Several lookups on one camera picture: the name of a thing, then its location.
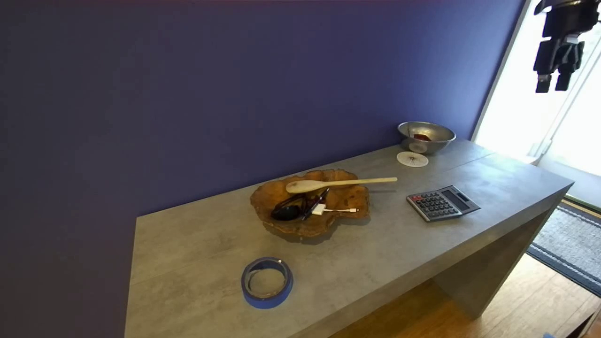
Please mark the blue tape roll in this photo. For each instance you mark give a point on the blue tape roll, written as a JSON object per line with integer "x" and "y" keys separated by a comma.
{"x": 268, "y": 303}

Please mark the small white item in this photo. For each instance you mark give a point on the small white item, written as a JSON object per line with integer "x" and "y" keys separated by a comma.
{"x": 320, "y": 209}

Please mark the black object in wooden bowl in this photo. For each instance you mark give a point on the black object in wooden bowl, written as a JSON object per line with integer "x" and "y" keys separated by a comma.
{"x": 288, "y": 211}

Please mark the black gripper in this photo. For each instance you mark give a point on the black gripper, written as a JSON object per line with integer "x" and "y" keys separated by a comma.
{"x": 557, "y": 55}

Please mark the silver metal bowl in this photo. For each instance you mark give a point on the silver metal bowl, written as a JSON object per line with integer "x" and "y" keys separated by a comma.
{"x": 433, "y": 149}

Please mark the grey door mat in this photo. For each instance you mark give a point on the grey door mat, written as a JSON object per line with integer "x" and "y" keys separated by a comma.
{"x": 574, "y": 241}

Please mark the grey concrete-look cabinet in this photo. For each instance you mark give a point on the grey concrete-look cabinet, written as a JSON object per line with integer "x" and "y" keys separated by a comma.
{"x": 495, "y": 275}

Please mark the dark red object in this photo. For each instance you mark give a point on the dark red object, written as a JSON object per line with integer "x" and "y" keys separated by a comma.
{"x": 424, "y": 136}

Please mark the grey calculator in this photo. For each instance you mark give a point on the grey calculator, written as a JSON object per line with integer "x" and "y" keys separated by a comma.
{"x": 439, "y": 205}

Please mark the white framed glass door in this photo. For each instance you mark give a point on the white framed glass door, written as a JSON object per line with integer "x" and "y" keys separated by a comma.
{"x": 519, "y": 119}

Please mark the light wooden cooking spoon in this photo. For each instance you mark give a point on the light wooden cooking spoon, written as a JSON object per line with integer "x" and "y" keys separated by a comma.
{"x": 307, "y": 186}

